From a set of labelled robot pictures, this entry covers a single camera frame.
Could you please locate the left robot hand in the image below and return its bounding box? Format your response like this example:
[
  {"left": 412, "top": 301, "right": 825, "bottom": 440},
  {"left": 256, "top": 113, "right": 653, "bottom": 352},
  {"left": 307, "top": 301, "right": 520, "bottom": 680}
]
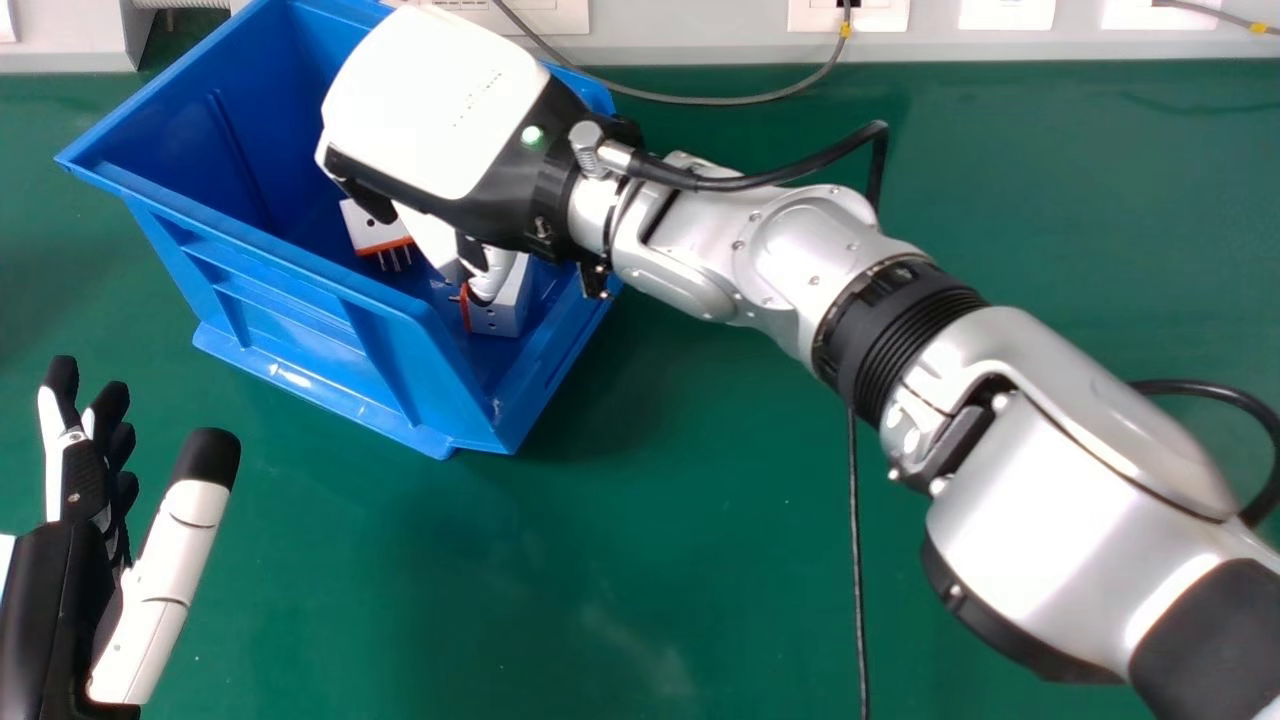
[{"left": 0, "top": 355, "right": 242, "bottom": 720}]

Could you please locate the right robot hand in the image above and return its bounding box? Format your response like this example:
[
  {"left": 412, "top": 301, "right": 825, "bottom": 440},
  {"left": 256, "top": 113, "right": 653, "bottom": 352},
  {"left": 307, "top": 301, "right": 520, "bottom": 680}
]
[{"left": 315, "top": 4, "right": 644, "bottom": 304}]

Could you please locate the white-and-orange plug adapter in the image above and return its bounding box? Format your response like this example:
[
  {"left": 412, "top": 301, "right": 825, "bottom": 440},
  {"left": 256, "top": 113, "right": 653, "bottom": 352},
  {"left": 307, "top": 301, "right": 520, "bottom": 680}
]
[
  {"left": 455, "top": 252, "right": 531, "bottom": 338},
  {"left": 339, "top": 198, "right": 416, "bottom": 273}
]

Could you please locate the blue plastic bin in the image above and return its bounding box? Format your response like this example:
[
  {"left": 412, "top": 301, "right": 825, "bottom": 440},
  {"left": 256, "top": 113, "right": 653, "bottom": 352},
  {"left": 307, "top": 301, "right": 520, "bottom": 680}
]
[{"left": 55, "top": 0, "right": 625, "bottom": 460}]

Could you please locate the white socket strip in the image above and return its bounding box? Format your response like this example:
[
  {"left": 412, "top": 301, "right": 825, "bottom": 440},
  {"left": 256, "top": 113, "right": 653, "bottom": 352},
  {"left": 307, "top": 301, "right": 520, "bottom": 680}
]
[
  {"left": 787, "top": 0, "right": 912, "bottom": 33},
  {"left": 957, "top": 0, "right": 1057, "bottom": 31}
]

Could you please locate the grey cable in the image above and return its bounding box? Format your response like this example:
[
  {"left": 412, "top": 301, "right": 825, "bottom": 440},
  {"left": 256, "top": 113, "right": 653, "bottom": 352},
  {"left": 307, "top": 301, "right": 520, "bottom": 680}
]
[{"left": 488, "top": 0, "right": 853, "bottom": 107}]

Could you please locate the perforated cable duct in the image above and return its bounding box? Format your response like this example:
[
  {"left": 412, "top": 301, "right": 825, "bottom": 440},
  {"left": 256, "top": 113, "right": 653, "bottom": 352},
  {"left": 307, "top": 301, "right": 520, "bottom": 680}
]
[{"left": 120, "top": 0, "right": 233, "bottom": 71}]

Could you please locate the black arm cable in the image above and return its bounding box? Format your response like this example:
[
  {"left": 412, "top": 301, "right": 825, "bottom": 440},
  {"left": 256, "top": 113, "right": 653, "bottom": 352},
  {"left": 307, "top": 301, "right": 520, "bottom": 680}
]
[{"left": 570, "top": 120, "right": 891, "bottom": 211}]

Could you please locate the thin black cable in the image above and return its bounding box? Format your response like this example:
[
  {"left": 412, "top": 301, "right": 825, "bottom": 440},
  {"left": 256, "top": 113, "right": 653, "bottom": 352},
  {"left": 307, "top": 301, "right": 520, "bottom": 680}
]
[{"left": 846, "top": 405, "right": 871, "bottom": 720}]

